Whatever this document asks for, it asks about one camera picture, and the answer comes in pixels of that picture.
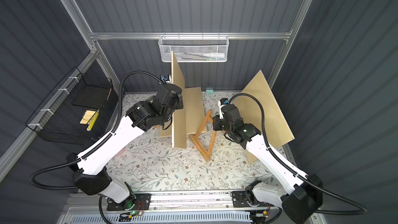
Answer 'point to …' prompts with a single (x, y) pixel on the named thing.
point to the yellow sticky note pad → (88, 114)
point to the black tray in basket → (93, 97)
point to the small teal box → (209, 90)
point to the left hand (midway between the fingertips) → (177, 95)
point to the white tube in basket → (213, 55)
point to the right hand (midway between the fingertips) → (218, 118)
